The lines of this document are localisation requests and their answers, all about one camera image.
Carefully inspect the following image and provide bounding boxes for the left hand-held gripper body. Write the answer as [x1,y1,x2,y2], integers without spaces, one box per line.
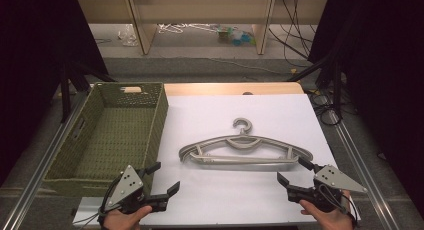
[99,165,168,215]

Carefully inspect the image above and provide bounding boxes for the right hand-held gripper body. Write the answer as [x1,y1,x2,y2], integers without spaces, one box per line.
[287,164,368,213]

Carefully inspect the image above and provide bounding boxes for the green woven basket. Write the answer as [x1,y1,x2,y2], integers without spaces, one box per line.
[41,81,169,198]

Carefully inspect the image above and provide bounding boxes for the person's left hand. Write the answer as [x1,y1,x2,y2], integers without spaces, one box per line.
[102,205,154,230]

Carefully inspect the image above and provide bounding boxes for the person's right hand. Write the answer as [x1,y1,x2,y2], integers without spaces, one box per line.
[298,189,356,230]

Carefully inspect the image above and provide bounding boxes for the white table sheet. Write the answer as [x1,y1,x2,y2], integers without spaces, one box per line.
[72,93,360,227]

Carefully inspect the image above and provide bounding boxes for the black stand legs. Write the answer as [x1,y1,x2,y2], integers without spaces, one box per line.
[286,52,344,120]
[59,60,117,124]

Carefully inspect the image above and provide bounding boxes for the black curtain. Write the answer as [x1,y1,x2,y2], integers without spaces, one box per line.
[307,0,424,211]
[0,0,110,188]

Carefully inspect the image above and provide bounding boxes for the clear plastic bag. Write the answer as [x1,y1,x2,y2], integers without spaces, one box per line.
[117,23,140,47]

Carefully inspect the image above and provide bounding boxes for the pile of white hangers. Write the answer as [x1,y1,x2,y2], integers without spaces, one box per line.
[157,22,221,35]

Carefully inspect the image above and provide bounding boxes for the pile of colourful clips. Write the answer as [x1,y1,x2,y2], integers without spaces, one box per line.
[216,25,257,47]

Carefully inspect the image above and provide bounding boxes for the light wooden shelf unit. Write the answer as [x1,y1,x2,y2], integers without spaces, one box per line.
[77,0,329,56]

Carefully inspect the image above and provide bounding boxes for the right hand-held gripper cable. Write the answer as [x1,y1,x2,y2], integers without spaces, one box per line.
[318,184,360,226]

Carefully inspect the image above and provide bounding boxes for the black cable bundle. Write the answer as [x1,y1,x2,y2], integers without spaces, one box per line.
[308,88,345,127]

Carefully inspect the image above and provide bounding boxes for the thin floor cable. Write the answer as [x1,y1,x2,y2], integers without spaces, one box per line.
[209,57,292,76]

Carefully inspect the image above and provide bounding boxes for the hanging black cables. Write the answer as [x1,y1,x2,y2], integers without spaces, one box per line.
[268,0,318,61]

